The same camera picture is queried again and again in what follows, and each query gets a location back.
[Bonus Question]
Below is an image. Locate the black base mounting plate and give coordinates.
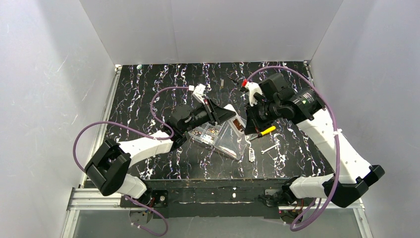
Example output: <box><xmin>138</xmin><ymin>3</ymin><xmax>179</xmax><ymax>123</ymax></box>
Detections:
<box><xmin>136</xmin><ymin>178</ymin><xmax>312</xmax><ymax>219</ymax></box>

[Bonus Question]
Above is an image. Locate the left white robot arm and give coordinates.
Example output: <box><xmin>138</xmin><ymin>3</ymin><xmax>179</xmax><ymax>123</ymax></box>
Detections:
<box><xmin>84</xmin><ymin>99</ymin><xmax>237</xmax><ymax>198</ymax></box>

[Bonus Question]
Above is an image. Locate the yellow handled screwdriver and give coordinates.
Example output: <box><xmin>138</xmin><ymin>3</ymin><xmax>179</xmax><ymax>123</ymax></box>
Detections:
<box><xmin>249</xmin><ymin>126</ymin><xmax>276</xmax><ymax>142</ymax></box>

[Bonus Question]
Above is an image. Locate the clear plastic screw box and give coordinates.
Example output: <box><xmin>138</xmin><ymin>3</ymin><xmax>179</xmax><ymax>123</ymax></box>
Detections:
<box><xmin>188</xmin><ymin>122</ymin><xmax>250</xmax><ymax>160</ymax></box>

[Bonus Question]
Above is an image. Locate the aluminium frame rail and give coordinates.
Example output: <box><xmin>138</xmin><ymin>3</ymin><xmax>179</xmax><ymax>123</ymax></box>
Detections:
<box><xmin>60</xmin><ymin>64</ymin><xmax>122</xmax><ymax>238</ymax></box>

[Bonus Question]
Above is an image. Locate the small silver wrench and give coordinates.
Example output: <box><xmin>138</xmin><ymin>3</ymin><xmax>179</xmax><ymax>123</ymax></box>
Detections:
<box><xmin>261</xmin><ymin>143</ymin><xmax>280</xmax><ymax>155</ymax></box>

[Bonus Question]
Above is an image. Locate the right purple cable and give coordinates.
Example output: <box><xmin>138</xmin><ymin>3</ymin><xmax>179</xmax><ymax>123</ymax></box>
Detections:
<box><xmin>244</xmin><ymin>65</ymin><xmax>341</xmax><ymax>232</ymax></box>

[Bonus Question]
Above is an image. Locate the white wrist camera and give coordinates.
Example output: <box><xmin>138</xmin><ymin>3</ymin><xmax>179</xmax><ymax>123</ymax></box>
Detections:
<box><xmin>192</xmin><ymin>84</ymin><xmax>209</xmax><ymax>105</ymax></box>
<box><xmin>240</xmin><ymin>79</ymin><xmax>263</xmax><ymax>107</ymax></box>

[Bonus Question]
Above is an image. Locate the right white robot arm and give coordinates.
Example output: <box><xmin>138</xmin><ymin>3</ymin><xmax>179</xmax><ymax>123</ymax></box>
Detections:
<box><xmin>241</xmin><ymin>73</ymin><xmax>385</xmax><ymax>208</ymax></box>

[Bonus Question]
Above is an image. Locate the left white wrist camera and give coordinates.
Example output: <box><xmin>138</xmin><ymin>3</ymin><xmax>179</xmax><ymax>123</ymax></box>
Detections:
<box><xmin>192</xmin><ymin>84</ymin><xmax>209</xmax><ymax>105</ymax></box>

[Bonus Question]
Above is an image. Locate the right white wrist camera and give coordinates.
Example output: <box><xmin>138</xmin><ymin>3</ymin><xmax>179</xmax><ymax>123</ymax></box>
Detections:
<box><xmin>240</xmin><ymin>79</ymin><xmax>263</xmax><ymax>107</ymax></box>

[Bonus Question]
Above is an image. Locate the white remote control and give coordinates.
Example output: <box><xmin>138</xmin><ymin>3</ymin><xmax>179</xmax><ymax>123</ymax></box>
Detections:
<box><xmin>224</xmin><ymin>104</ymin><xmax>246</xmax><ymax>137</ymax></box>

